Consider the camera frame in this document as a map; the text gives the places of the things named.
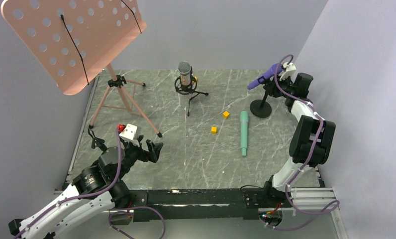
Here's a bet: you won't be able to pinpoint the black round-base microphone stand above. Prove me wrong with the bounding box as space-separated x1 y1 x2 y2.
249 84 272 119

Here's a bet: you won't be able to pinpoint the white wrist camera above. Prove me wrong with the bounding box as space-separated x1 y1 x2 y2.
278 62 297 81
117 123 141 146

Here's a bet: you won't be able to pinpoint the purple plastic microphone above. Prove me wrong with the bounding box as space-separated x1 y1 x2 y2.
247 63 284 90

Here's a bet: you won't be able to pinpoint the glitter microphone with mesh head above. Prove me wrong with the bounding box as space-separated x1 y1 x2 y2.
178 61 193 92

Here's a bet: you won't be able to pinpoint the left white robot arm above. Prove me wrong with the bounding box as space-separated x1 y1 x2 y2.
8 140 163 239

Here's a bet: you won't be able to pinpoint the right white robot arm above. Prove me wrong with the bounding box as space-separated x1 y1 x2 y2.
264 73 336 201

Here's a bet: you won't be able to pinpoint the yellow cube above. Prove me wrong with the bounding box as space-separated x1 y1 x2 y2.
222 111 230 119
211 126 217 134

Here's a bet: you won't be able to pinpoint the black shock mount tripod stand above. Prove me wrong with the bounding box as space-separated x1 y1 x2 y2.
174 75 209 117

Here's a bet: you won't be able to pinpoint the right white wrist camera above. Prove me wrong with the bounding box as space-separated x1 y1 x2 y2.
278 62 297 81

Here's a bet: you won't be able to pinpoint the teal plastic microphone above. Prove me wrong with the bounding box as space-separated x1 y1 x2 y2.
239 111 249 156

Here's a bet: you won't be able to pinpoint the pink perforated music stand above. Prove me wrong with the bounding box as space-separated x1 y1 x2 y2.
0 0 163 137

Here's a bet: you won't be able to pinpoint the black base frame bar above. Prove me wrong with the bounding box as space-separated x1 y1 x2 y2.
115 187 282 222

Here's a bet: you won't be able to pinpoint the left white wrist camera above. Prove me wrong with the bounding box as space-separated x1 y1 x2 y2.
117 123 141 146

